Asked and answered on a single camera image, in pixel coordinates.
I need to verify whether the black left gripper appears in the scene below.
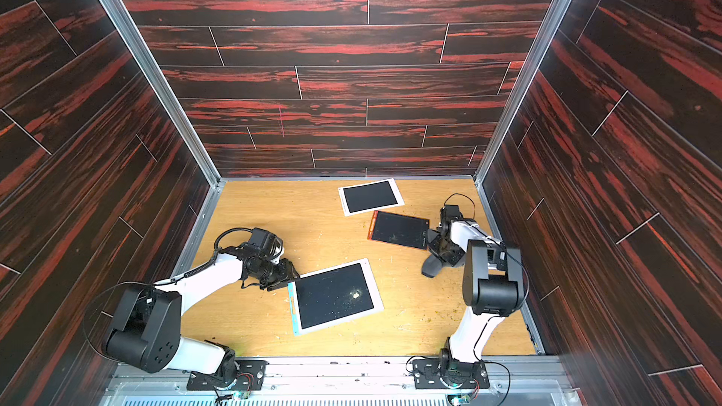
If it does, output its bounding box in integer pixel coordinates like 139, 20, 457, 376
252, 258, 304, 289

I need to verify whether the dark grey wiping cloth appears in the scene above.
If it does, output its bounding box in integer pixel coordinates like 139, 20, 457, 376
421, 253, 449, 278

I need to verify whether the red drawing tablet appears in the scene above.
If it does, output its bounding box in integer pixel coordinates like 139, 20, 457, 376
368, 211, 430, 249

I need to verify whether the white teal drawing tablet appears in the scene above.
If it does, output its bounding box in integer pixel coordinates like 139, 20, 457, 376
288, 259, 385, 336

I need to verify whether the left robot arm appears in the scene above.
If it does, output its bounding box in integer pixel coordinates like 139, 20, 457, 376
102, 253, 299, 383

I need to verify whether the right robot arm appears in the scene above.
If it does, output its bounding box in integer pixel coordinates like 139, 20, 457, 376
421, 220, 528, 368

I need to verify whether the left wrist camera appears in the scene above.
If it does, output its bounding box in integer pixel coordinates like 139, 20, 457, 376
246, 227, 284, 261

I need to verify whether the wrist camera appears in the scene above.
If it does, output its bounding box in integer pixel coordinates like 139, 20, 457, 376
246, 227, 284, 261
439, 205, 464, 232

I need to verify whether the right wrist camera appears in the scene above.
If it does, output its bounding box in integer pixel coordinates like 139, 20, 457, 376
439, 205, 464, 232

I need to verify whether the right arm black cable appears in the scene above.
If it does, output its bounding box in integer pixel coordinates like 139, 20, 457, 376
443, 192, 478, 220

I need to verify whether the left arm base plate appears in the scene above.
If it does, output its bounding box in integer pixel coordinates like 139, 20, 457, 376
186, 359, 268, 394

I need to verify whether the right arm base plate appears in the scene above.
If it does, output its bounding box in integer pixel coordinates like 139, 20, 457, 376
405, 356, 490, 390

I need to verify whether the aluminium front rail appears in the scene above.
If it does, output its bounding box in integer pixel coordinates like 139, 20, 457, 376
100, 356, 584, 405

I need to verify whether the aluminium frame right post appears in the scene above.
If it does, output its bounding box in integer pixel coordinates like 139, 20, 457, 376
475, 0, 594, 184

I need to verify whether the aluminium frame post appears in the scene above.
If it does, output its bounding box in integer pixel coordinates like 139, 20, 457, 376
475, 0, 594, 184
99, 0, 222, 188

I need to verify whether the aluminium frame left post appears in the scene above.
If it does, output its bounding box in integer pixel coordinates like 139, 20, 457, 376
99, 0, 222, 188

